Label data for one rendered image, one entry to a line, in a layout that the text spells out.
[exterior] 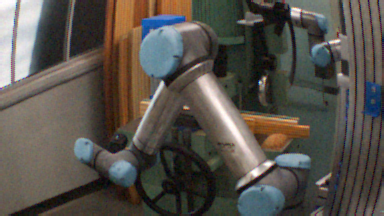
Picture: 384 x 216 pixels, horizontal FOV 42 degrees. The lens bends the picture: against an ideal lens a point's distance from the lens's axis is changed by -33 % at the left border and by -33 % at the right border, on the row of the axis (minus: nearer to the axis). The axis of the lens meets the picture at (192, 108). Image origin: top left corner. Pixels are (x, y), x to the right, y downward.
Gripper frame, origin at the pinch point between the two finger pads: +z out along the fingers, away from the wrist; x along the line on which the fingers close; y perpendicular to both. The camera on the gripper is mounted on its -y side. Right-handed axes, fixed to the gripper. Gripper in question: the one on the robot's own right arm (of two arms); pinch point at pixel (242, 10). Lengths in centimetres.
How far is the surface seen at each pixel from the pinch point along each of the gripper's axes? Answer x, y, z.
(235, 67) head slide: 1.6, -29.3, 10.1
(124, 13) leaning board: -86, -86, 119
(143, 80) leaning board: -63, -120, 104
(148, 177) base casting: 42, -43, 31
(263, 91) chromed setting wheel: 6.4, -34.0, -1.0
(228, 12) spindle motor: -0.7, -2.6, 6.1
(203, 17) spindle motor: 3.1, -2.9, 14.0
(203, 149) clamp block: 39.7, -23.2, 6.2
